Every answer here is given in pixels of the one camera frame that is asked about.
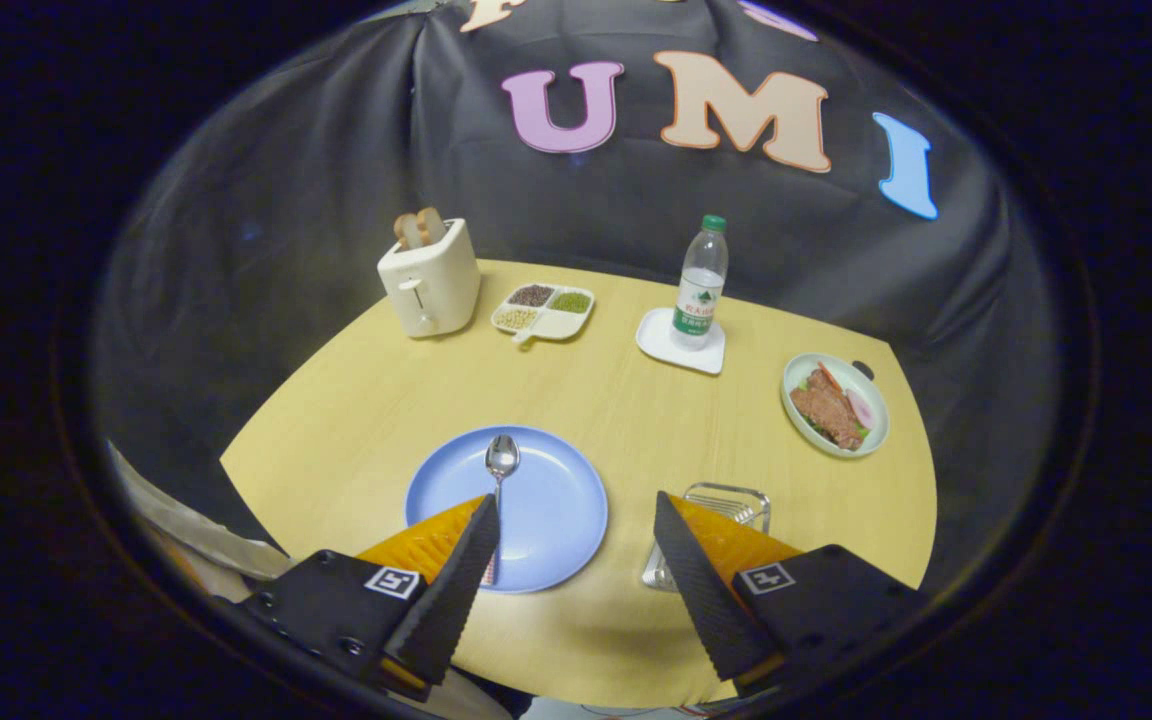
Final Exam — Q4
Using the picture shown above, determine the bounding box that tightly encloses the clear plastic water bottle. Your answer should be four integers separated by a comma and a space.
671, 214, 730, 351

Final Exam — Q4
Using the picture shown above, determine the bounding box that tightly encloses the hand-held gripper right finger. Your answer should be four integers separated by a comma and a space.
652, 490, 932, 701

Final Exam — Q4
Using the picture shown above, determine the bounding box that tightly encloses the blue round plate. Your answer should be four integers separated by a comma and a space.
404, 425, 609, 595

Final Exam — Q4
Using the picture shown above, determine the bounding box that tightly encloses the white divided dish of grains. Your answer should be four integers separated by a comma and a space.
491, 283, 597, 346

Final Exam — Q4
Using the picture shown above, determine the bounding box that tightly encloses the white square coaster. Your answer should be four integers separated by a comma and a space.
635, 306, 727, 376

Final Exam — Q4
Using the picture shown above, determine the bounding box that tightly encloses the pale green oval dish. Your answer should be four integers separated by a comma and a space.
781, 352, 891, 459

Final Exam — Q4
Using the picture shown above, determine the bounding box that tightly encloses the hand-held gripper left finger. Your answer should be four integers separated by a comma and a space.
236, 493, 502, 701

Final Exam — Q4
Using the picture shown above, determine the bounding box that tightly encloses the spoon with red checkered handle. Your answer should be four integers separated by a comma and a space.
481, 433, 522, 586

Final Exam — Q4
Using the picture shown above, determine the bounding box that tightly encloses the cream white toaster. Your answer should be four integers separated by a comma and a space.
377, 218, 483, 339

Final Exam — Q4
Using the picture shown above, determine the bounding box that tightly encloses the brown cooked meat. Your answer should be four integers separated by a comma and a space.
791, 365, 867, 451

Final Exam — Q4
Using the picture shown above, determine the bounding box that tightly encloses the metal wire cutlery basket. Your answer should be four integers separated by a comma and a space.
641, 482, 772, 593

